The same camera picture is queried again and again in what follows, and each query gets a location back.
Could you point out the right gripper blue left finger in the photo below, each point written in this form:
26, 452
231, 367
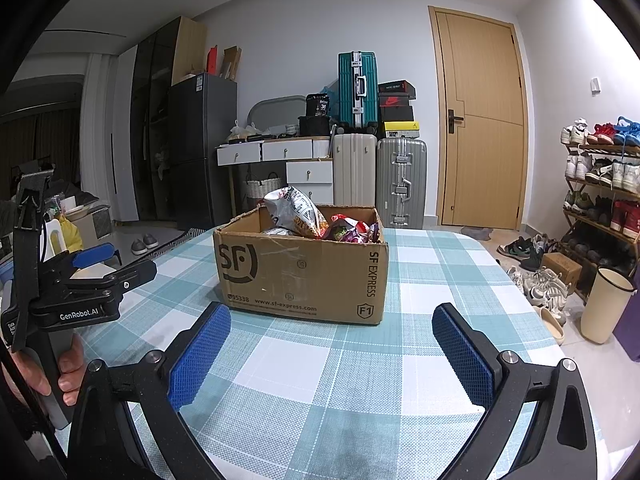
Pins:
192, 353

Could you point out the woven laundry basket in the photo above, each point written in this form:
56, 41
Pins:
254, 190

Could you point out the pink purple candy bag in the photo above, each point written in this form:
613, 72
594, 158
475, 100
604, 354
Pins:
349, 230

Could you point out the beige hard suitcase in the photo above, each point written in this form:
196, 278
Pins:
354, 169

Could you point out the teal white plaid tablecloth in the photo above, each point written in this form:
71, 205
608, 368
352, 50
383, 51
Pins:
288, 399

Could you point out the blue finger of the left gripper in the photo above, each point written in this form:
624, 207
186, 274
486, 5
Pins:
97, 254
130, 277

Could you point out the white drawer desk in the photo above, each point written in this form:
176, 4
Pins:
304, 163

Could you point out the small cardboard box on floor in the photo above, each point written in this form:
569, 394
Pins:
564, 267

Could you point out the wooden shoe rack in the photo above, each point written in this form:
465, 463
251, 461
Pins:
601, 207

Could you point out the teal hard suitcase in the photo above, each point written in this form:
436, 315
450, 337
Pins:
358, 88

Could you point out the black refrigerator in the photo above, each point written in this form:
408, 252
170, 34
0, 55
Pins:
202, 111

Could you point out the SF Express cardboard box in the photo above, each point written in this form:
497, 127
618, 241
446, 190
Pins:
300, 277

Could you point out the silver noodle snack bag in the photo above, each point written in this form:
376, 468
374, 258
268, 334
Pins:
293, 210

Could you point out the cream waste bin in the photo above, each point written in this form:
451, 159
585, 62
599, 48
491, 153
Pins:
606, 304

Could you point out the beige foam slipper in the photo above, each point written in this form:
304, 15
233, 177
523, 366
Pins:
551, 324

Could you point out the stack of shoe boxes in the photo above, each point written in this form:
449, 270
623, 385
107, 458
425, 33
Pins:
395, 110

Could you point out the wooden door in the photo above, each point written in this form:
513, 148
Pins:
483, 121

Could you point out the small white red snack bag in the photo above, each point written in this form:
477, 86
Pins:
278, 231

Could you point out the silver aluminium suitcase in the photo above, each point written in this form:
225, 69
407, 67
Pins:
401, 170

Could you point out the person's left hand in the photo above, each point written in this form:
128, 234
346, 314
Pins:
72, 367

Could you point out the grey oval mirror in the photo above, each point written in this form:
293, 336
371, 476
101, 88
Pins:
278, 112

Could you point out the grey slippers pair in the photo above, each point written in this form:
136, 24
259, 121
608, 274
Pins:
144, 244

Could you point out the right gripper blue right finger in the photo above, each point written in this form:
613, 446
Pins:
471, 355

